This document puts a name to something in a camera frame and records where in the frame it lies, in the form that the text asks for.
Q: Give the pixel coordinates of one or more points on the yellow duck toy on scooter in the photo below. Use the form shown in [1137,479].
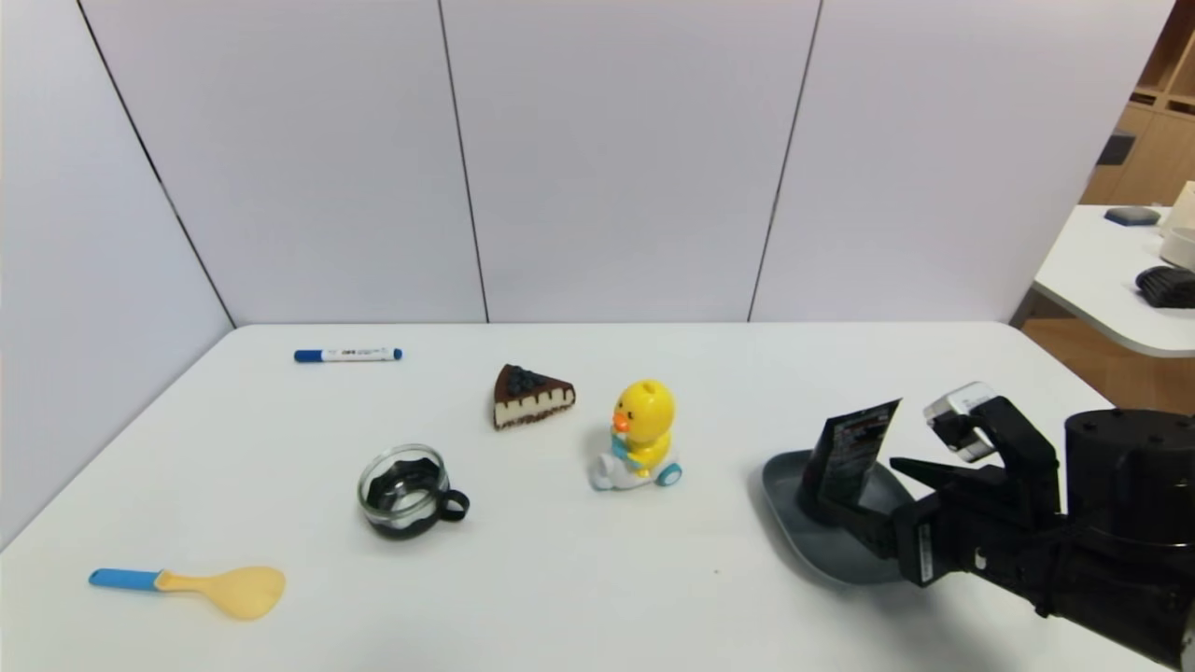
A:
[642,425]

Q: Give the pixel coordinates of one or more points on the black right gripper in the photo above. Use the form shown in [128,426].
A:
[921,543]

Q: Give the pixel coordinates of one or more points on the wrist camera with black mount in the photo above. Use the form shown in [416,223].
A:
[1008,439]

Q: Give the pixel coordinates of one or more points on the black cosmetic tube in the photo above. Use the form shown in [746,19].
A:
[851,457]

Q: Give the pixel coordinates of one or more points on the blue and white marker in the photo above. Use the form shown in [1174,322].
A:
[347,355]

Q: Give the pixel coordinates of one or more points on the small blue-grey flat object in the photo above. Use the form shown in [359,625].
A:
[1131,216]

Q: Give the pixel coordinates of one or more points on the glass cup with black holder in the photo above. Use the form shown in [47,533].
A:
[403,493]

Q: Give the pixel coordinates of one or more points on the wooden shelf unit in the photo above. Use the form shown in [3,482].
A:
[1158,112]

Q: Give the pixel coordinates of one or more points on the black ribbed item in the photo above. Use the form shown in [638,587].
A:
[1167,286]

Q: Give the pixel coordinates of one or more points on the white side table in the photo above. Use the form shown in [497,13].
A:
[1088,285]

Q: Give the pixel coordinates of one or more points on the grey plastic dish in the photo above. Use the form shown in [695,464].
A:
[794,513]

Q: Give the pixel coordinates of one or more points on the chocolate blueberry cake slice toy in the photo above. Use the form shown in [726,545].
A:
[527,399]

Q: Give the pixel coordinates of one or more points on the white container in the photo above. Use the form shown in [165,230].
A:
[1182,233]

